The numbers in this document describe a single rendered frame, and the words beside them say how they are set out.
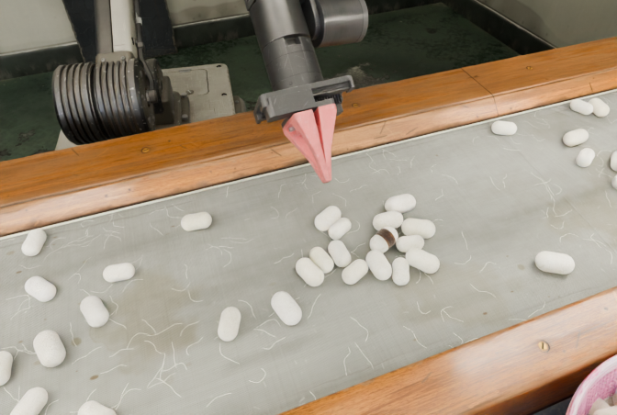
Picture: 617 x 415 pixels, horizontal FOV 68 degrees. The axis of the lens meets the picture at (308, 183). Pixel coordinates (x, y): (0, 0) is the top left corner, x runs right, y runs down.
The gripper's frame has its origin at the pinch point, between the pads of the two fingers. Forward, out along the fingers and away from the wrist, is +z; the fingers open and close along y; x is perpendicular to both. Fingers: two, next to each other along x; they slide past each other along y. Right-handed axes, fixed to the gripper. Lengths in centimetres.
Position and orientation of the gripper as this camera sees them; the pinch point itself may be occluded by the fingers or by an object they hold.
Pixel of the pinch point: (325, 174)
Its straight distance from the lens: 49.4
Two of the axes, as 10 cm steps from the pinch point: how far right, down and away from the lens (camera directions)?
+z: 2.9, 9.6, -0.8
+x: -2.2, 1.5, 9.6
